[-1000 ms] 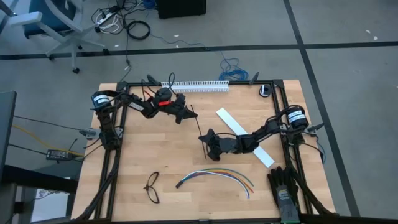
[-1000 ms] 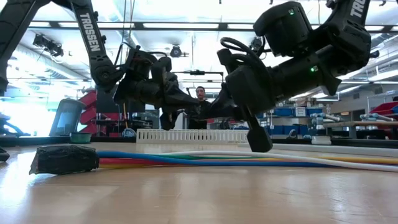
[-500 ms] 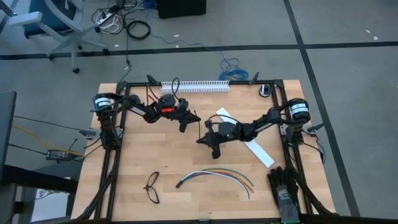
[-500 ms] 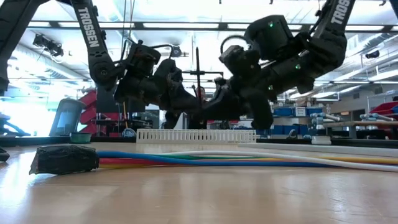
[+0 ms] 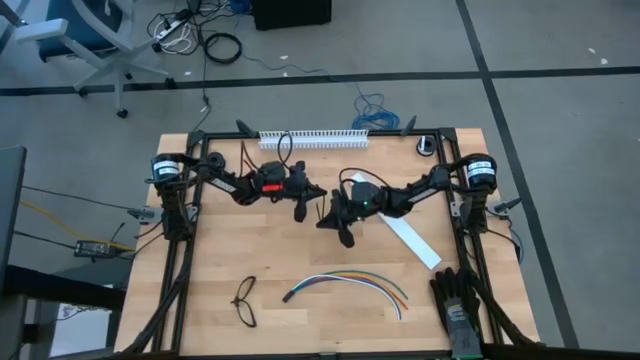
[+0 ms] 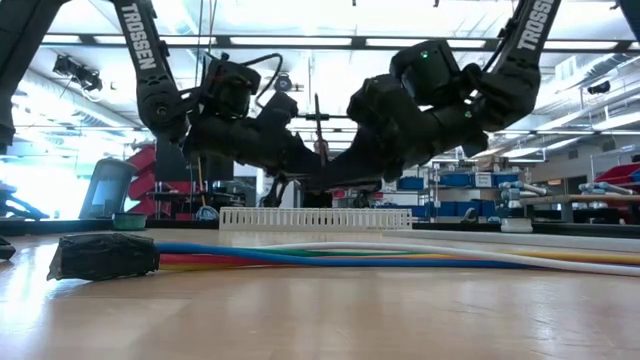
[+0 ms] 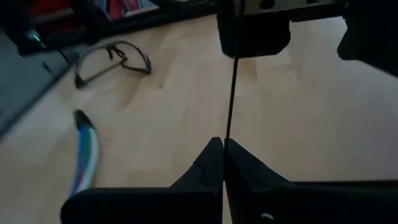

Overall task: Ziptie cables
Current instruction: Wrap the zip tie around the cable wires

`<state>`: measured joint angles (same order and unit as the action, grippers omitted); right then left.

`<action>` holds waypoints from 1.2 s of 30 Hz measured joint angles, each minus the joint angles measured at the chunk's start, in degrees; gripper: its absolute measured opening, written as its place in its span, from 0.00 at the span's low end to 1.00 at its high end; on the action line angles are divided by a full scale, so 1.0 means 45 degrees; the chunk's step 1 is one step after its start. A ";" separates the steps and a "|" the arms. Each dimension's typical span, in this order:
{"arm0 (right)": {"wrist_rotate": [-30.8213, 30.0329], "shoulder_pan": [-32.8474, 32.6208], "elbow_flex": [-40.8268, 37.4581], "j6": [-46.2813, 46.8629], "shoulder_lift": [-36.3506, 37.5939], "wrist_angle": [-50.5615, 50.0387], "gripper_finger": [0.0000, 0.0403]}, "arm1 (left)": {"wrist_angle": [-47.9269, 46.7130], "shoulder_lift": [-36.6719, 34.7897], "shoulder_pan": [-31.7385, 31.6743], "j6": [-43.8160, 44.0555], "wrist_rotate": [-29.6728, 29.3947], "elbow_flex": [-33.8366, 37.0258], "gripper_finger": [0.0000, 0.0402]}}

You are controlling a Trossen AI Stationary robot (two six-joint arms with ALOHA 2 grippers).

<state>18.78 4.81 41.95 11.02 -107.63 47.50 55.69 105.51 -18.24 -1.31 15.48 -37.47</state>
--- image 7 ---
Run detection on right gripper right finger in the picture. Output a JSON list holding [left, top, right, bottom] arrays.
[[224, 138, 398, 224]]

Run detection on black-framed eyeglasses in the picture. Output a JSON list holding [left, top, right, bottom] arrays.
[[73, 40, 153, 90]]

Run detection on black cable end connector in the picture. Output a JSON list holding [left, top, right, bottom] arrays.
[[73, 109, 96, 131]]

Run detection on red bin rack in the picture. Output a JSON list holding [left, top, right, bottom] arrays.
[[29, 0, 159, 21]]

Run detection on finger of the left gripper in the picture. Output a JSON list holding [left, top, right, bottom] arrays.
[[336, 0, 398, 78], [216, 0, 292, 59]]

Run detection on green cable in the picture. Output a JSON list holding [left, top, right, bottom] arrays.
[[85, 128, 93, 162]]

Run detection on thin black rod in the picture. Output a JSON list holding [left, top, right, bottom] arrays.
[[223, 55, 240, 149]]

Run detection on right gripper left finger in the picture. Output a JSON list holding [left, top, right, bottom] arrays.
[[60, 136, 224, 224]]

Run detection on bundle of coloured cables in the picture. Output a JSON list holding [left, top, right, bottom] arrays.
[[75, 164, 87, 185]]

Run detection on blue cable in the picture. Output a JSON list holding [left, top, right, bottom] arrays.
[[70, 124, 90, 196]]

